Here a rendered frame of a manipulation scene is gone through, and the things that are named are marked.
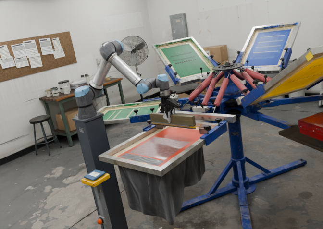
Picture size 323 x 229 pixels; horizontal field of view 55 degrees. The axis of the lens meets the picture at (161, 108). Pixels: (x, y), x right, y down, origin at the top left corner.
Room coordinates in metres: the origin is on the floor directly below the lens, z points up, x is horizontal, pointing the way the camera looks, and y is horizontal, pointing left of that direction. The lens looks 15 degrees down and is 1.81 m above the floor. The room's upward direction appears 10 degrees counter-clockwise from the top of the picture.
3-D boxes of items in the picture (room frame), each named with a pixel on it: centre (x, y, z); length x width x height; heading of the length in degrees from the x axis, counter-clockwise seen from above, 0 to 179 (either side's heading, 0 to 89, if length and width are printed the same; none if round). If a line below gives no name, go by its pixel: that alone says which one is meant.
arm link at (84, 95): (2.38, 0.58, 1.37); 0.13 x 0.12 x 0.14; 155
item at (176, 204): (1.94, -0.10, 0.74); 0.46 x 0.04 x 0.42; 138
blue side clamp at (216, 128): (2.11, -0.35, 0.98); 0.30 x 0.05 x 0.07; 138
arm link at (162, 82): (2.23, -0.04, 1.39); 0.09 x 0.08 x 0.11; 65
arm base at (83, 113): (2.37, 0.59, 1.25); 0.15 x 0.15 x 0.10
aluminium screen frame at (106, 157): (2.12, 0.02, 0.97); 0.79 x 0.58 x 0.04; 138
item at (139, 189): (1.90, 0.21, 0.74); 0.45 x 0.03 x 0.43; 48
